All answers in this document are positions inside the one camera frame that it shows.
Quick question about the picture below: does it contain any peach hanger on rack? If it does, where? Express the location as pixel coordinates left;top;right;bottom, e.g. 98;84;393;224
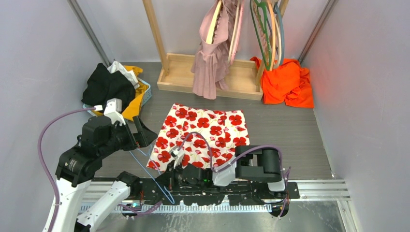
266;0;276;71

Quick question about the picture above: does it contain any white garment in basket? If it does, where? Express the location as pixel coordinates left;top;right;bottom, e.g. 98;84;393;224
107;61;143;89

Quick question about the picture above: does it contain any pink pleated skirt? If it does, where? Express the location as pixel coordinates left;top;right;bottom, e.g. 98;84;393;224
191;0;236;100

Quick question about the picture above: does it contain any light blue hanger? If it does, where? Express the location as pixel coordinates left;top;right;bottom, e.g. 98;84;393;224
128;144;176;205

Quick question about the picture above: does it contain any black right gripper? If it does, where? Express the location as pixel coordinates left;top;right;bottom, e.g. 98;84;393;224
155;159;191;190

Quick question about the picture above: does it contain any black garment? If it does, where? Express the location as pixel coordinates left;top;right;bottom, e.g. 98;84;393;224
81;63;136;111

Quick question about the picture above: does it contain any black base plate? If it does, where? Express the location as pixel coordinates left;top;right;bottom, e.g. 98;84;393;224
125;178;300;206

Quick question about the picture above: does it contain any orange garment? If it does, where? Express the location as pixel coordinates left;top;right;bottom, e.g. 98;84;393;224
260;58;315;109

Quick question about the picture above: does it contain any yellow garment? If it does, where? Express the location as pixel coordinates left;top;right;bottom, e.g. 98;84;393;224
120;79;148;121

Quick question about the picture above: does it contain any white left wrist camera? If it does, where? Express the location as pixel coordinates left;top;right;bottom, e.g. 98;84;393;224
103;98;126;126

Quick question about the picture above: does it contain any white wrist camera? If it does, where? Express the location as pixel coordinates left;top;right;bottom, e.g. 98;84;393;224
170;146;185;169
103;98;126;126

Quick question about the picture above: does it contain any red poppy print garment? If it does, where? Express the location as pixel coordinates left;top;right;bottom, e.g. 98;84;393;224
146;103;250;172

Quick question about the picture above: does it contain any beige plastic hanger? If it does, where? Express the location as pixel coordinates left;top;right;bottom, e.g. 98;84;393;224
205;0;222;44

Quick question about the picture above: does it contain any cream hanger on rack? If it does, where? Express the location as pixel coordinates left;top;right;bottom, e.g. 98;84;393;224
272;0;281;69

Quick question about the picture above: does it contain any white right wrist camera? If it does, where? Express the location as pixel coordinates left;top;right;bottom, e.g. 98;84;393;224
170;146;185;169

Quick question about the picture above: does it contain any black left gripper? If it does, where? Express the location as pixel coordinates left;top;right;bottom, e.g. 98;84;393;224
100;115;158;157

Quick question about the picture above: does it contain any teal hanger on rack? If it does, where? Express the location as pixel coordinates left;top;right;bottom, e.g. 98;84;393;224
275;3;285;65

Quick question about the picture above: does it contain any blue plastic basket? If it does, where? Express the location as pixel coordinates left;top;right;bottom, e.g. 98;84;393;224
83;77;152;116

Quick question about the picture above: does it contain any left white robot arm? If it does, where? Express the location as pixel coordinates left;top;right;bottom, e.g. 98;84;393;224
44;116;158;232

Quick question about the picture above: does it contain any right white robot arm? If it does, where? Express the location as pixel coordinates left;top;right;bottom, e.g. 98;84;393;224
158;145;287;199

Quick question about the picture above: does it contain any wooden hanger rack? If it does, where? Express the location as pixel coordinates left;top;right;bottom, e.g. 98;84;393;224
143;0;288;101

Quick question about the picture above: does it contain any pink hanger on rack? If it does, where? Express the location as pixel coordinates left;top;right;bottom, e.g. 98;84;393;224
228;0;244;65

